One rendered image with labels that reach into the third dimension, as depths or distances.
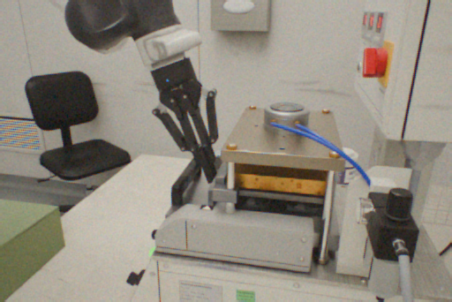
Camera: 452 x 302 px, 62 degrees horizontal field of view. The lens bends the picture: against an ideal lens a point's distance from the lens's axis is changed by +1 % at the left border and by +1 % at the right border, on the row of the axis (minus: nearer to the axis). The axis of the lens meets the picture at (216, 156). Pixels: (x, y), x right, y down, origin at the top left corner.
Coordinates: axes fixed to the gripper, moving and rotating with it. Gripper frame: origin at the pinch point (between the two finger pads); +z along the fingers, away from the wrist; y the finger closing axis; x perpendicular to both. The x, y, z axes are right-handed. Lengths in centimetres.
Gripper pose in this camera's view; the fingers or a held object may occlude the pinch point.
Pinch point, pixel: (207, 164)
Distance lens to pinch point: 72.2
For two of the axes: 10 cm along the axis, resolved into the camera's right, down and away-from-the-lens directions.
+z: 3.3, 9.0, 2.8
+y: -9.2, 2.4, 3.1
